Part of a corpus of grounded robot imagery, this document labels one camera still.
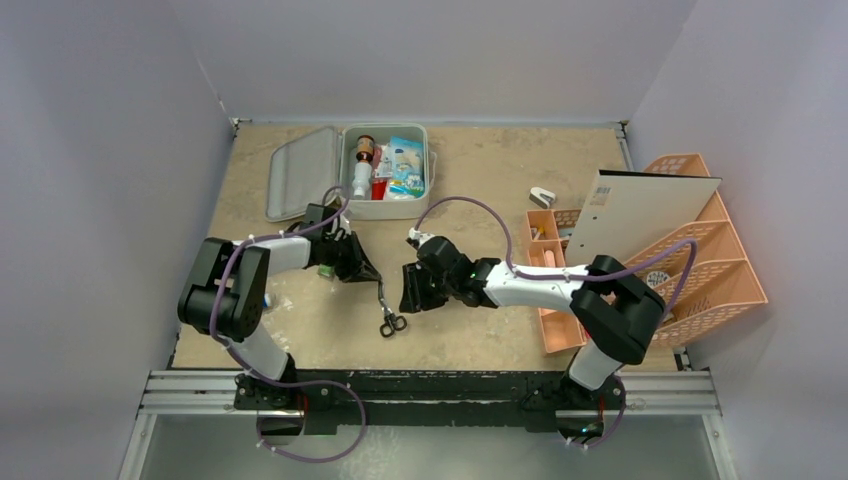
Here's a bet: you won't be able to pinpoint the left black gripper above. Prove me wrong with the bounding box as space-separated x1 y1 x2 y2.
321 231 380 283

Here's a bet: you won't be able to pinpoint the small green medicine box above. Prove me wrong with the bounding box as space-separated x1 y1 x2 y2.
318 265 334 278

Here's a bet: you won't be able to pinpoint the black handled scissors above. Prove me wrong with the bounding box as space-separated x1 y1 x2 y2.
377 280 408 338

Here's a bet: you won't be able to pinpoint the red first aid pouch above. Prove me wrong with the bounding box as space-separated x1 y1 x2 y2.
371 178 388 201

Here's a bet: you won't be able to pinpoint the white plastic bottle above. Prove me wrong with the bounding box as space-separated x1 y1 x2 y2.
351 160 373 200

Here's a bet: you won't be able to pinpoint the grey storage case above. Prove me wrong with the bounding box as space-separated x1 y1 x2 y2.
265 123 437 222

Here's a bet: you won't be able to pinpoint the light blue wipes packet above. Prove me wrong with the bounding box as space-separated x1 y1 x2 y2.
384 137 425 200

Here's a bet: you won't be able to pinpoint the brown bottle orange cap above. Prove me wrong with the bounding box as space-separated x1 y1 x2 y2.
355 135 375 163

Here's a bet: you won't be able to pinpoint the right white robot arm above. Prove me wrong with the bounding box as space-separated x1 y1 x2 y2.
399 234 666 407

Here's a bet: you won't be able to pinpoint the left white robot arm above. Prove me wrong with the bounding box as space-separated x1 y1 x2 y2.
177 203 382 409

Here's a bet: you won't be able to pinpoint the orange compartment tray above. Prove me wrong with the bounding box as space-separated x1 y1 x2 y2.
523 209 588 355

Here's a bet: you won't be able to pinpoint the white board folder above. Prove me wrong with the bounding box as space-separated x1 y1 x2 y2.
565 170 722 266

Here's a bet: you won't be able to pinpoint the orange plastic file rack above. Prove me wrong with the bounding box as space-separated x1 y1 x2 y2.
622 153 770 352

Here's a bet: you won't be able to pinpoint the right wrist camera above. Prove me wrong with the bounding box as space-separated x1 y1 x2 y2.
406 228 434 250

